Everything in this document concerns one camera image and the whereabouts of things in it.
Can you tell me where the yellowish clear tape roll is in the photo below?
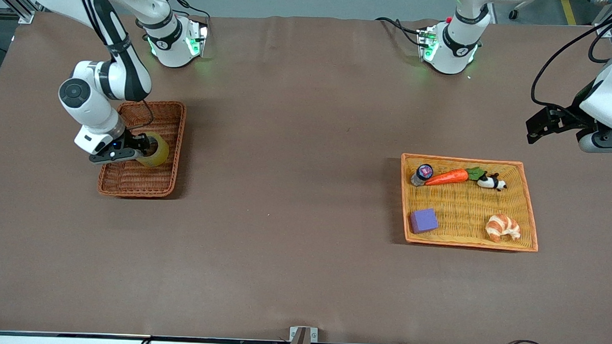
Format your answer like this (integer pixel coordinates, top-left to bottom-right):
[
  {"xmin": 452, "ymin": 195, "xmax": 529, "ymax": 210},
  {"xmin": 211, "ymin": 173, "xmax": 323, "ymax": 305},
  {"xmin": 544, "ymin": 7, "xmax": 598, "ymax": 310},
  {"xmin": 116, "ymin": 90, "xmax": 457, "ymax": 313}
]
[{"xmin": 135, "ymin": 131, "xmax": 170, "ymax": 168}]

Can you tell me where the brown wicker basket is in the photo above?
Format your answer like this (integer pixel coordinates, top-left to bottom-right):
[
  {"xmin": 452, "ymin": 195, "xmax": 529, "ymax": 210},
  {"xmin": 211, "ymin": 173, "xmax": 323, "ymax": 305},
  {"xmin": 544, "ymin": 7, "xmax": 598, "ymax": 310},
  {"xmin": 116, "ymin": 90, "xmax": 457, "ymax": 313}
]
[{"xmin": 97, "ymin": 99, "xmax": 187, "ymax": 200}]

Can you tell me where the yellow wicker tray basket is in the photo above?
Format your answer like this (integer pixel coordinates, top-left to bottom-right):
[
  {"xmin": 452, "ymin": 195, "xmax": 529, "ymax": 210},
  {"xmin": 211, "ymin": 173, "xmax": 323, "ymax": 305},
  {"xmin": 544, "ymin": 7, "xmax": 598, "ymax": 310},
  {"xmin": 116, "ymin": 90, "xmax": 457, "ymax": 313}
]
[{"xmin": 398, "ymin": 153, "xmax": 542, "ymax": 252}]

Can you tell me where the black white panda toy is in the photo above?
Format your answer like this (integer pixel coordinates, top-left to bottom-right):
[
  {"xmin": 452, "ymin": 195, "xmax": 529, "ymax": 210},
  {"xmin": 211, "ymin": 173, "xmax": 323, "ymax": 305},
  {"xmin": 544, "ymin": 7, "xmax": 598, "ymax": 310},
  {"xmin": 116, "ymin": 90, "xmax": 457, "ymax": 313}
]
[{"xmin": 476, "ymin": 172, "xmax": 508, "ymax": 192}]

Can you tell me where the toy croissant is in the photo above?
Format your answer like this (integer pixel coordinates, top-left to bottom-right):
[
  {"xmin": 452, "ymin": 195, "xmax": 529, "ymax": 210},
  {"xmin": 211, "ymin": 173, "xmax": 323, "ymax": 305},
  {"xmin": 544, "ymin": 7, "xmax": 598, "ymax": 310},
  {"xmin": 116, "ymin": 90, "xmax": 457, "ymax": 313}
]
[{"xmin": 485, "ymin": 213, "xmax": 522, "ymax": 244}]

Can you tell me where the orange toy carrot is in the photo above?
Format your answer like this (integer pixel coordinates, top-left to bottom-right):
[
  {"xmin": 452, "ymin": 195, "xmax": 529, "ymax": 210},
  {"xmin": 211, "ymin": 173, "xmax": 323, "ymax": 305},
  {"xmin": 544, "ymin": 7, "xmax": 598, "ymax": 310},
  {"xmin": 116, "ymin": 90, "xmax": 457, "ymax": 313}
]
[{"xmin": 424, "ymin": 165, "xmax": 487, "ymax": 188}]

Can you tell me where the office chair caster leg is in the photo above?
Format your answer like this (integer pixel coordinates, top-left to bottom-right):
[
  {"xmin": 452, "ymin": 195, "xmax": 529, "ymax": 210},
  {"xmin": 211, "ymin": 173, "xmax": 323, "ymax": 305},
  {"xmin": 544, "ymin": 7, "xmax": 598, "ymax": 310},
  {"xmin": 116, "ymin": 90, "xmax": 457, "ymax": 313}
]
[{"xmin": 508, "ymin": 0, "xmax": 542, "ymax": 21}]

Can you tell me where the small bottle purple cap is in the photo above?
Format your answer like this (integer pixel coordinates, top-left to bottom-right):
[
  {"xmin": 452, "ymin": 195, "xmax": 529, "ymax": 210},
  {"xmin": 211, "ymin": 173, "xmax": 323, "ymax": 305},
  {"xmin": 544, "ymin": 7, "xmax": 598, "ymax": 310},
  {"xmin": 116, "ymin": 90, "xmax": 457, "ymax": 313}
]
[{"xmin": 411, "ymin": 163, "xmax": 434, "ymax": 188}]

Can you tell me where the purple foam cube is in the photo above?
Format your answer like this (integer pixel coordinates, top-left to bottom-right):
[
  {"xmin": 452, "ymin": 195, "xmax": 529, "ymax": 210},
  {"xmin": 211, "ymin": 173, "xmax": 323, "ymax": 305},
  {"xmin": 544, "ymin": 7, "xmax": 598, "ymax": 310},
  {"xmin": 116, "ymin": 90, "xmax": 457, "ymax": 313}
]
[{"xmin": 409, "ymin": 207, "xmax": 440, "ymax": 235}]

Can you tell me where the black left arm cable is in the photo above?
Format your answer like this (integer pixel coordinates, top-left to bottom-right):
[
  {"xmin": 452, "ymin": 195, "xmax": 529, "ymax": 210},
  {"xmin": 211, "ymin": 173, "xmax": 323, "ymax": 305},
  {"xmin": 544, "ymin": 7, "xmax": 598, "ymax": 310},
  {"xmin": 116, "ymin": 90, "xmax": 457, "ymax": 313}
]
[{"xmin": 530, "ymin": 7, "xmax": 612, "ymax": 127}]

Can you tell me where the black right base cable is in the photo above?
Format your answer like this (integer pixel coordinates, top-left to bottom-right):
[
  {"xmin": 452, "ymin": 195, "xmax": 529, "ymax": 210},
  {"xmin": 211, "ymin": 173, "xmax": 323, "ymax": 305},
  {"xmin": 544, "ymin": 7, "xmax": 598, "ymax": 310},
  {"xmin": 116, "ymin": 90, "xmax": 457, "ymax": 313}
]
[{"xmin": 156, "ymin": 0, "xmax": 211, "ymax": 34}]

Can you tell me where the black base cable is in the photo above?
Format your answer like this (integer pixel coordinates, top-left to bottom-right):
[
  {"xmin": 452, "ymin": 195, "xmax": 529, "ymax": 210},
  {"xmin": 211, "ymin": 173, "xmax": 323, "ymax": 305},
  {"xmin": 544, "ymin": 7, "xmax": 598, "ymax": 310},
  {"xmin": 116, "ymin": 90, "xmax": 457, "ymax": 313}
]
[
  {"xmin": 374, "ymin": 17, "xmax": 425, "ymax": 47},
  {"xmin": 156, "ymin": 0, "xmax": 211, "ymax": 34}
]

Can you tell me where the black left base cable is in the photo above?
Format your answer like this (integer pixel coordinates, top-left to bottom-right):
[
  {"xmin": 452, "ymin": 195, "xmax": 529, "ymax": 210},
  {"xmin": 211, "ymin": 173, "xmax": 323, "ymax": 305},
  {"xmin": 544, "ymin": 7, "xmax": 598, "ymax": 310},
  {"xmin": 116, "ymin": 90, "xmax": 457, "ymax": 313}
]
[{"xmin": 374, "ymin": 17, "xmax": 425, "ymax": 47}]

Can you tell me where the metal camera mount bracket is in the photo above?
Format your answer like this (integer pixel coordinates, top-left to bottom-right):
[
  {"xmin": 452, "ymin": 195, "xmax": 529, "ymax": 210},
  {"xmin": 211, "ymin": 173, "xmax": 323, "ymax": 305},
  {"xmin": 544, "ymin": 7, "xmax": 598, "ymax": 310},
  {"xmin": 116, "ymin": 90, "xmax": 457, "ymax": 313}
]
[{"xmin": 286, "ymin": 326, "xmax": 319, "ymax": 344}]

